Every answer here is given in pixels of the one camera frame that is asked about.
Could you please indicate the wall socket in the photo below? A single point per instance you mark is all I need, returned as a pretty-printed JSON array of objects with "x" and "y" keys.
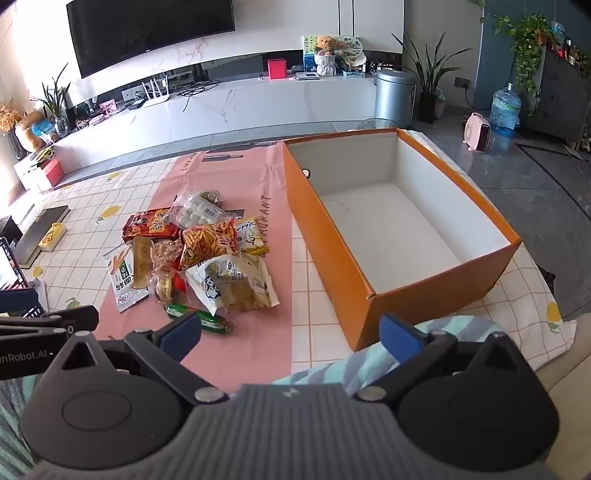
[{"x": 461, "y": 83}]

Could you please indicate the clear bag of white balls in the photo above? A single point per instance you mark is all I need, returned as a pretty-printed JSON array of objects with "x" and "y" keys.
[{"x": 201, "y": 207}]

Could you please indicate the clear bag of brown snacks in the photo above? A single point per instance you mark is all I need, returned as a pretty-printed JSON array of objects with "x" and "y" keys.
[{"x": 164, "y": 256}]

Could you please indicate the silver trash can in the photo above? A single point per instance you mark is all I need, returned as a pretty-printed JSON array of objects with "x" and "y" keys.
[{"x": 393, "y": 99}]

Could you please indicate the red square box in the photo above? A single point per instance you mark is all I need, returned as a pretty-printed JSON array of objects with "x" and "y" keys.
[{"x": 277, "y": 68}]

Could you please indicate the yellow white chip packet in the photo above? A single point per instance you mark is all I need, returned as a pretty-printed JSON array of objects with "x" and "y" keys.
[{"x": 249, "y": 235}]

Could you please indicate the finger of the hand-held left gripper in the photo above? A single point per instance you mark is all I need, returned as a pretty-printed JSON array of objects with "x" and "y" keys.
[{"x": 55, "y": 319}]

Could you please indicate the white router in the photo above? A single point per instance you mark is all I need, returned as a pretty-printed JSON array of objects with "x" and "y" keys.
[{"x": 154, "y": 94}]

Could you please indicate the yellow tissue box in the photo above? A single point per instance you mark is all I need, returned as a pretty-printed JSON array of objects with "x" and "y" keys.
[{"x": 51, "y": 235}]

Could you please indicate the white blue snack packet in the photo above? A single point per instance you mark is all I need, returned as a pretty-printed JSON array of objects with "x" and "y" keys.
[{"x": 231, "y": 281}]

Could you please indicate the round glass table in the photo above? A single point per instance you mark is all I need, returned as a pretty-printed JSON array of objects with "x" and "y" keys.
[{"x": 375, "y": 123}]

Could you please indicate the orange stick snack packet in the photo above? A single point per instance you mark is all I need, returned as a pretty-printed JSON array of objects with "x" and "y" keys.
[{"x": 207, "y": 240}]

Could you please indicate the green sausage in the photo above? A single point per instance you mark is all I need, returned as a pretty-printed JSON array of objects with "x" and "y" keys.
[{"x": 205, "y": 319}]

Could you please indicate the grey flat tray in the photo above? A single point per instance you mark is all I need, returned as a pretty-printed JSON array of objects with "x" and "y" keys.
[{"x": 44, "y": 226}]

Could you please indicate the brown teddy bear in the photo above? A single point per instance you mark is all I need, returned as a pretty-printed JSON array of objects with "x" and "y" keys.
[{"x": 327, "y": 45}]

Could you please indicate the tan snack packet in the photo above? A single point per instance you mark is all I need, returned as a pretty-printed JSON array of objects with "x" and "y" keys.
[{"x": 142, "y": 258}]

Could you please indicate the laptop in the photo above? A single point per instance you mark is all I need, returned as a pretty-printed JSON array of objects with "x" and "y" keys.
[{"x": 9, "y": 267}]

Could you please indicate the grey side cabinet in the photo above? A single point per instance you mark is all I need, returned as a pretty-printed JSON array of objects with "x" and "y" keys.
[{"x": 565, "y": 101}]

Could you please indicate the teal striped cloth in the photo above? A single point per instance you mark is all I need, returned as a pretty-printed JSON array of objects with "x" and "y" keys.
[{"x": 323, "y": 369}]

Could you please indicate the red snack packet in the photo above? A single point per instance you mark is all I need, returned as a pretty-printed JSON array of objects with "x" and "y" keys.
[{"x": 150, "y": 224}]

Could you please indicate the green white snack packet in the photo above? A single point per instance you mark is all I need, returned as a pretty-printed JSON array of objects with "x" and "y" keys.
[{"x": 122, "y": 277}]

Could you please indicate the white checkered tablecloth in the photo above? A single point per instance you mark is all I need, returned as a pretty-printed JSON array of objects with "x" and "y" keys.
[{"x": 83, "y": 203}]

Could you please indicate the white marble TV cabinet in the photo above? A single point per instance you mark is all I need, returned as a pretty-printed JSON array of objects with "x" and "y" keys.
[{"x": 231, "y": 110}]

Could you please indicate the black television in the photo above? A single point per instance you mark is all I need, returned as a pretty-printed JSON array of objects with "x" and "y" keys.
[{"x": 152, "y": 32}]

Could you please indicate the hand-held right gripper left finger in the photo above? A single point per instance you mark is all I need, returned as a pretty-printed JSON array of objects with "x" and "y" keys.
[{"x": 182, "y": 333}]

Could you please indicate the plant in glass vase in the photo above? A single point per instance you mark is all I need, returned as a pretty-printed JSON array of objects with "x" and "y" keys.
[{"x": 56, "y": 108}]

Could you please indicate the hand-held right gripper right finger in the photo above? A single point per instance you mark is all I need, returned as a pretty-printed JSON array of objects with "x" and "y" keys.
[{"x": 399, "y": 336}]

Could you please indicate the plant in black pot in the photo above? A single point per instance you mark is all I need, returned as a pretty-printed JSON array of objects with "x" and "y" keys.
[{"x": 428, "y": 99}]

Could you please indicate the pink space heater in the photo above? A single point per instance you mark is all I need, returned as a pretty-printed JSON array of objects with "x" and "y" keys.
[{"x": 478, "y": 131}]

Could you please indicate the small clear red snack bag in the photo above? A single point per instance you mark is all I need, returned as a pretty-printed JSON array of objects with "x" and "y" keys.
[{"x": 166, "y": 287}]

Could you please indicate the dried orange flowers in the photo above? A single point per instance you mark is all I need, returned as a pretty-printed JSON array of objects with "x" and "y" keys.
[{"x": 8, "y": 115}]

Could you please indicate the hanging green vine plant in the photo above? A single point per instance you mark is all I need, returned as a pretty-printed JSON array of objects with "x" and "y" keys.
[{"x": 526, "y": 46}]

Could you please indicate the beige sofa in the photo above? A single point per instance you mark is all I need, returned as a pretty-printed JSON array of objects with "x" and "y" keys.
[{"x": 568, "y": 350}]

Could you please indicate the red storage box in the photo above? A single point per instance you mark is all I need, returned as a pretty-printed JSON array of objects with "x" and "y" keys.
[{"x": 51, "y": 171}]

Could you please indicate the orange cardboard box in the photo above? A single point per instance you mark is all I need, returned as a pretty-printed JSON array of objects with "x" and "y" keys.
[{"x": 332, "y": 230}]

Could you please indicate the black plastic bag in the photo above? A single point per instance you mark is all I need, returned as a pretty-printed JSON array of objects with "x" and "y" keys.
[{"x": 548, "y": 279}]

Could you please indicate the blue water jug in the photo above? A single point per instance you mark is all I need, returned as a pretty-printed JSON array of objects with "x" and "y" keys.
[{"x": 505, "y": 108}]

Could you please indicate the round painted fan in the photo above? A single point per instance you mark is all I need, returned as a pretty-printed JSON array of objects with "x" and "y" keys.
[{"x": 352, "y": 48}]

